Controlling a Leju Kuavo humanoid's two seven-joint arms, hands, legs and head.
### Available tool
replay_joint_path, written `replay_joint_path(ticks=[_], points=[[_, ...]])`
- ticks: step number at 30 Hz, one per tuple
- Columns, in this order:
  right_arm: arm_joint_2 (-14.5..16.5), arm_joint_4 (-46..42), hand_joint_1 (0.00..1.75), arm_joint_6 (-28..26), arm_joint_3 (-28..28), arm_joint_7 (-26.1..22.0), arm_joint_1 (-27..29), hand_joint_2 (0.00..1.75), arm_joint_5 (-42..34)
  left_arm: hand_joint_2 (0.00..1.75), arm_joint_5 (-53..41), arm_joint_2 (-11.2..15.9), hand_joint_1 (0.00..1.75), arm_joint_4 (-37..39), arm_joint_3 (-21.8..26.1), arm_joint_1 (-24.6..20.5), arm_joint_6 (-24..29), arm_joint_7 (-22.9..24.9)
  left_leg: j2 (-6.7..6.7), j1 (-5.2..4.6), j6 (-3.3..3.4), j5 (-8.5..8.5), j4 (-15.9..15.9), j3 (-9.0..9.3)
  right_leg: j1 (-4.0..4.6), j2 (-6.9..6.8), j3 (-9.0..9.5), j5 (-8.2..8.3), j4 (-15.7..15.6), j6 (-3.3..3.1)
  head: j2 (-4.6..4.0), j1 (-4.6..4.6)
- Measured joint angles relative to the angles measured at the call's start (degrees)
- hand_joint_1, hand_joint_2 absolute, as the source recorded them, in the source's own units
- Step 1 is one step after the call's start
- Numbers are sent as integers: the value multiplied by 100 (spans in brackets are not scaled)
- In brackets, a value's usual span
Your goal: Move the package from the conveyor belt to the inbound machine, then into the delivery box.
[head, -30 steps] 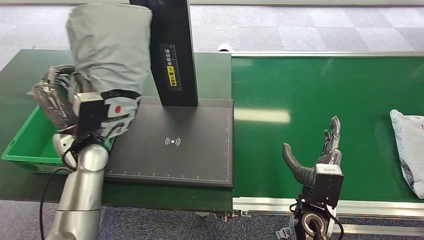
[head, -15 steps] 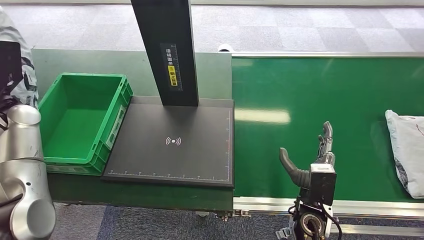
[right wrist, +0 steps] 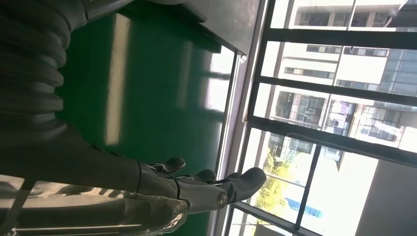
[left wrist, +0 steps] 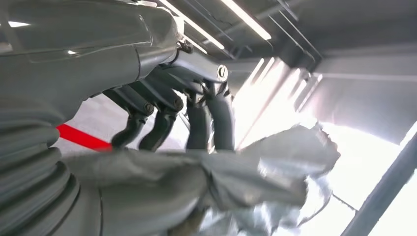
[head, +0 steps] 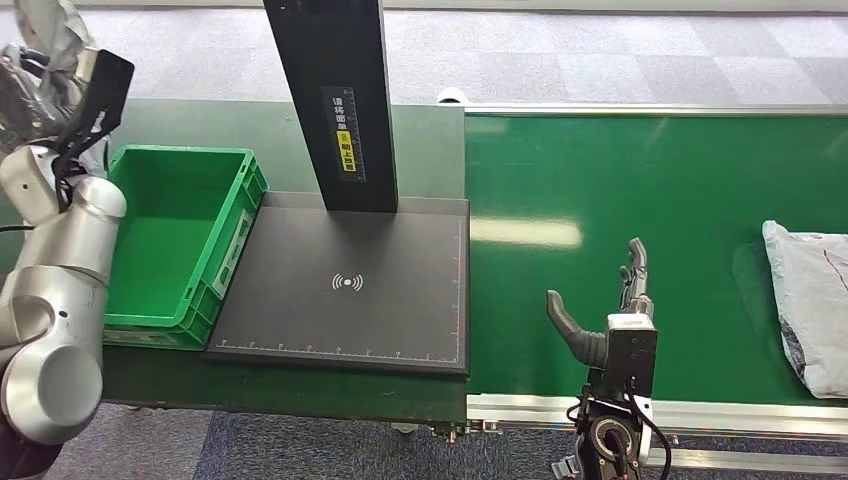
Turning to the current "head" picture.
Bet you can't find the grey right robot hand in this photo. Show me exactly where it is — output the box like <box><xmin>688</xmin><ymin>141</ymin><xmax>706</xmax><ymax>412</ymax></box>
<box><xmin>545</xmin><ymin>237</ymin><xmax>660</xmax><ymax>402</ymax></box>

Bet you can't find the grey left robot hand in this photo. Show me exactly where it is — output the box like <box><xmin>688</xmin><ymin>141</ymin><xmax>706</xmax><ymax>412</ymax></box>
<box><xmin>0</xmin><ymin>0</ymin><xmax>136</xmax><ymax>158</ymax></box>

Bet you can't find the green conveyor belt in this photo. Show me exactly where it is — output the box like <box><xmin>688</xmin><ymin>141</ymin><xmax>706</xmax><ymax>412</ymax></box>
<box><xmin>463</xmin><ymin>113</ymin><xmax>848</xmax><ymax>407</ymax></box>

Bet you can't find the grey plastic mail package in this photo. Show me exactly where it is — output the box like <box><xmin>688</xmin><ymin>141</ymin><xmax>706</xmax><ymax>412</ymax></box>
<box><xmin>761</xmin><ymin>219</ymin><xmax>848</xmax><ymax>401</ymax></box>

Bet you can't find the green plastic crate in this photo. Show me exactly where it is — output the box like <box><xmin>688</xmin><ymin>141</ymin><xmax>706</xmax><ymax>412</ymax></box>
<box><xmin>102</xmin><ymin>144</ymin><xmax>270</xmax><ymax>352</ymax></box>

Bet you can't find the yellow black column label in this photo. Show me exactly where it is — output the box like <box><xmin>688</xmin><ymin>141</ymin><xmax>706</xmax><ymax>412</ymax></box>
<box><xmin>321</xmin><ymin>86</ymin><xmax>368</xmax><ymax>183</ymax></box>

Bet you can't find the black scanner base pad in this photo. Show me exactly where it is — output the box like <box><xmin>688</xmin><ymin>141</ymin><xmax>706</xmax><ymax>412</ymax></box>
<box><xmin>201</xmin><ymin>190</ymin><xmax>472</xmax><ymax>378</ymax></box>

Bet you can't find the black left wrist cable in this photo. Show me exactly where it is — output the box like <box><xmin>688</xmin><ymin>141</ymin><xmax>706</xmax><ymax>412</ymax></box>
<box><xmin>51</xmin><ymin>109</ymin><xmax>111</xmax><ymax>213</ymax></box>

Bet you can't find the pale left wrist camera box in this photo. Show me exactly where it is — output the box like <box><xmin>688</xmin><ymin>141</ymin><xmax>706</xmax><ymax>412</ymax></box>
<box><xmin>0</xmin><ymin>145</ymin><xmax>64</xmax><ymax>227</ymax></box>

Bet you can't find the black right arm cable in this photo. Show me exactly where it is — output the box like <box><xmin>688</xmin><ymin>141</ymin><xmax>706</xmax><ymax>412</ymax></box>
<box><xmin>625</xmin><ymin>394</ymin><xmax>673</xmax><ymax>480</ymax></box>

